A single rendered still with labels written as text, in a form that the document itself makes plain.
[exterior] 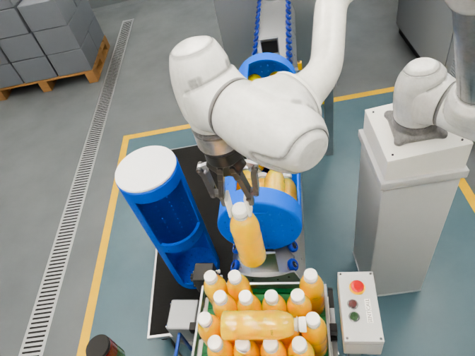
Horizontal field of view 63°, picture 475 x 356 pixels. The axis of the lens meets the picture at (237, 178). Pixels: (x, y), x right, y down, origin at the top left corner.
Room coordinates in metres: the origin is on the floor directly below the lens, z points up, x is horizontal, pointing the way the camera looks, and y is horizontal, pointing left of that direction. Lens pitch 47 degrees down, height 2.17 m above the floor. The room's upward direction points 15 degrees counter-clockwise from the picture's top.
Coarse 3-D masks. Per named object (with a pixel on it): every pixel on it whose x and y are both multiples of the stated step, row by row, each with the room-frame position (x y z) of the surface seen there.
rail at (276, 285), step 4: (252, 284) 0.63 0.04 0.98; (256, 284) 0.63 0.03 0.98; (260, 284) 0.62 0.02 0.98; (264, 284) 0.62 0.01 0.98; (268, 284) 0.62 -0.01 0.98; (272, 284) 0.61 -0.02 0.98; (276, 284) 0.61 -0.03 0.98; (280, 284) 0.60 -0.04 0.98; (284, 284) 0.60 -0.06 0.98; (288, 284) 0.60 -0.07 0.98; (292, 284) 0.59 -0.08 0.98; (296, 284) 0.59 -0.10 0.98
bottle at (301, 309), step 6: (288, 300) 0.50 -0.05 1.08; (306, 300) 0.48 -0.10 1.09; (288, 306) 0.48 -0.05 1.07; (294, 306) 0.47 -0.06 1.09; (300, 306) 0.47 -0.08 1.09; (306, 306) 0.47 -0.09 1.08; (288, 312) 0.48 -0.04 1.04; (294, 312) 0.46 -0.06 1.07; (300, 312) 0.46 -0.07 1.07; (306, 312) 0.46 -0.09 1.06
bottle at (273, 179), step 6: (270, 174) 0.93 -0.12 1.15; (276, 174) 0.92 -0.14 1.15; (282, 174) 0.93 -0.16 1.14; (264, 180) 0.93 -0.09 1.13; (270, 180) 0.90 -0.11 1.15; (276, 180) 0.89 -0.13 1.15; (282, 180) 0.90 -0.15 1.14; (264, 186) 0.90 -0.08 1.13; (270, 186) 0.87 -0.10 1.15; (276, 186) 0.87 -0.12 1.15; (282, 186) 0.87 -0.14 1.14
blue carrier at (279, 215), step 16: (256, 64) 1.60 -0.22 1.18; (272, 64) 1.58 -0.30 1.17; (288, 64) 1.53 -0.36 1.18; (240, 192) 0.82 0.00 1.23; (272, 192) 0.79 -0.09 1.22; (224, 208) 0.80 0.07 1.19; (256, 208) 0.76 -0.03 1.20; (272, 208) 0.74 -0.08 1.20; (288, 208) 0.74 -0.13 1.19; (224, 224) 0.79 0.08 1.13; (272, 224) 0.75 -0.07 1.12; (288, 224) 0.73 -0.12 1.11; (272, 240) 0.75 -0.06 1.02; (288, 240) 0.73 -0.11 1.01
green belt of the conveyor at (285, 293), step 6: (252, 288) 0.67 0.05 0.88; (258, 288) 0.66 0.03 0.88; (264, 288) 0.65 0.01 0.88; (270, 288) 0.64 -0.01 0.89; (276, 288) 0.64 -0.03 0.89; (282, 288) 0.63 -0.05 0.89; (288, 288) 0.63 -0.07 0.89; (294, 288) 0.62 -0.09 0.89; (258, 294) 0.63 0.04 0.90; (264, 294) 0.63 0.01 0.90; (282, 294) 0.61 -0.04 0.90; (288, 294) 0.60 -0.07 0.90; (210, 306) 0.63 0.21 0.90; (324, 306) 0.53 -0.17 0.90; (210, 312) 0.61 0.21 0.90; (324, 312) 0.51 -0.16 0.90; (324, 318) 0.49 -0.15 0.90; (204, 348) 0.50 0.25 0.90; (204, 354) 0.48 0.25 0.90
